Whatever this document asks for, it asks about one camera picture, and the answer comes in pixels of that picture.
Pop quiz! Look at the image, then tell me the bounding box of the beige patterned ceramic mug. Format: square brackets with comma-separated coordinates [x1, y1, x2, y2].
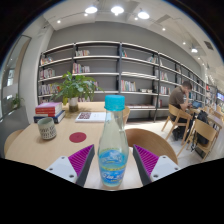
[37, 116, 58, 141]

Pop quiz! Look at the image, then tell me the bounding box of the group of wooden chairs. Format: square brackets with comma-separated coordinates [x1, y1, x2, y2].
[161, 103, 224, 163]

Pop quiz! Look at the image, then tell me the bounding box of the grey wall shelf unit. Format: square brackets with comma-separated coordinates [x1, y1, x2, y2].
[37, 40, 209, 122]

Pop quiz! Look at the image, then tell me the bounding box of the flat round red coaster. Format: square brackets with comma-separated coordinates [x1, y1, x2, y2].
[69, 131, 88, 144]

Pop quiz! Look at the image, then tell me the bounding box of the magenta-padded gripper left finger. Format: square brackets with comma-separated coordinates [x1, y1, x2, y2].
[45, 143, 96, 188]

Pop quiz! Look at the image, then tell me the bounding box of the group of ceiling lights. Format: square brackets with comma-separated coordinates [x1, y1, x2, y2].
[54, 4, 201, 54]

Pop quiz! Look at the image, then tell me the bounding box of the white printed booklet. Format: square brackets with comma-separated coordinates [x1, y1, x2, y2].
[74, 111, 107, 124]

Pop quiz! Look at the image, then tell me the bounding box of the small window potted plant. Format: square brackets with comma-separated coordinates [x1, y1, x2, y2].
[8, 93, 25, 111]

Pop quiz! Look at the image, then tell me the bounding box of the red book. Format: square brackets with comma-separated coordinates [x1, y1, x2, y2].
[35, 107, 64, 118]

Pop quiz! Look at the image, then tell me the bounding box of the black backpack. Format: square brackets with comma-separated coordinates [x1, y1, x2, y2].
[193, 109, 210, 148]

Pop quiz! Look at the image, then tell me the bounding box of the green potted plant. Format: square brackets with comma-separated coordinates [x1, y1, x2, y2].
[49, 71, 104, 113]

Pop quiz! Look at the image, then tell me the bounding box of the pink book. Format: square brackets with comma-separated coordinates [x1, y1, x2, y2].
[35, 101, 64, 110]

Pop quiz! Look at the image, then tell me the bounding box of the clear bottle with blue cap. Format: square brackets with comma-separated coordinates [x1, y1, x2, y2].
[97, 94, 130, 188]

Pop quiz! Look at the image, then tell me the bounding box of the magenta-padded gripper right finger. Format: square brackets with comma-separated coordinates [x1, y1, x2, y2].
[132, 143, 183, 187]

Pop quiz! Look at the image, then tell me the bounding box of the person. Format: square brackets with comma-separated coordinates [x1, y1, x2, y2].
[168, 80, 194, 141]

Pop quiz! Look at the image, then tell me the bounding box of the dark blue book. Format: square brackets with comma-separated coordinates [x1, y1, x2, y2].
[33, 110, 66, 124]

